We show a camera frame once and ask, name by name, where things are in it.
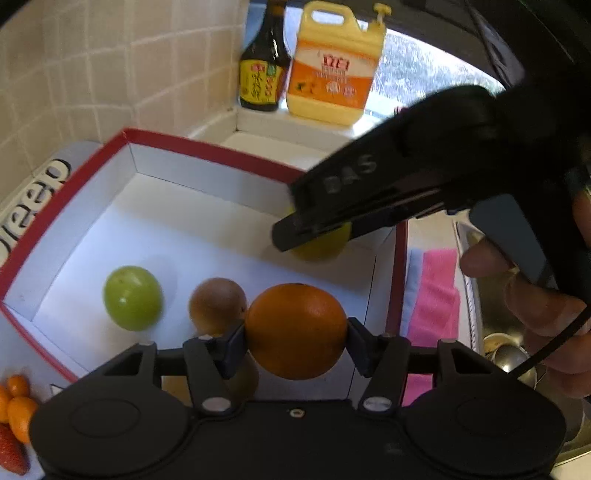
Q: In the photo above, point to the yellow lemon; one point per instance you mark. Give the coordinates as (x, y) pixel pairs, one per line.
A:
(323, 247)

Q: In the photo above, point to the white box with red rim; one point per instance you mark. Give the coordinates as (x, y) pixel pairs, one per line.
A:
(184, 221)

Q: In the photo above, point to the orange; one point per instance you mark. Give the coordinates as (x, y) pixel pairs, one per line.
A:
(295, 330)

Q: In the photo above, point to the pale blue cloth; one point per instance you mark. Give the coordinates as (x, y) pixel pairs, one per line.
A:
(412, 281)

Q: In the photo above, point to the small orange kumquat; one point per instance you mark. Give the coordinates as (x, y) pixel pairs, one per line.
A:
(22, 415)
(18, 385)
(2, 405)

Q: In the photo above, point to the metal ladle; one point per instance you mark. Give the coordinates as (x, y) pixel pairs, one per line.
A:
(510, 360)

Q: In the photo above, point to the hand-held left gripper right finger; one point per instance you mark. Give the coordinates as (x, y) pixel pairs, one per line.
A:
(358, 347)

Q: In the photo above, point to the pink cloth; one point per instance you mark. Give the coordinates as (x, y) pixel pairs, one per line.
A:
(434, 295)

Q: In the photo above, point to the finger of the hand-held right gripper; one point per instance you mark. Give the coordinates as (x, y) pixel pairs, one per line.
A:
(318, 228)

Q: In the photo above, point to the dark soy sauce bottle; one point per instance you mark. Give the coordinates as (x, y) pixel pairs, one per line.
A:
(264, 69)

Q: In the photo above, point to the yellow detergent jug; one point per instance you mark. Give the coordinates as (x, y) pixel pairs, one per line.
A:
(330, 74)

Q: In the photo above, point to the person's right hand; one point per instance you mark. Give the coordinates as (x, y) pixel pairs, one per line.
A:
(549, 323)

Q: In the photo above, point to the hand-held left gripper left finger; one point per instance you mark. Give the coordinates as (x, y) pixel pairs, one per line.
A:
(233, 345)

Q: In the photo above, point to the brown kiwi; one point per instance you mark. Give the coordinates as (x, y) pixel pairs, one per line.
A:
(214, 304)

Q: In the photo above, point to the green apple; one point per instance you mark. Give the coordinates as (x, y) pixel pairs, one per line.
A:
(133, 297)

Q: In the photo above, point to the metal sink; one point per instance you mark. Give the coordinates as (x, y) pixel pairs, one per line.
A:
(475, 295)

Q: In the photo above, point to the red strawberry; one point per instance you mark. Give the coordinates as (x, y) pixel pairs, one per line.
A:
(11, 452)

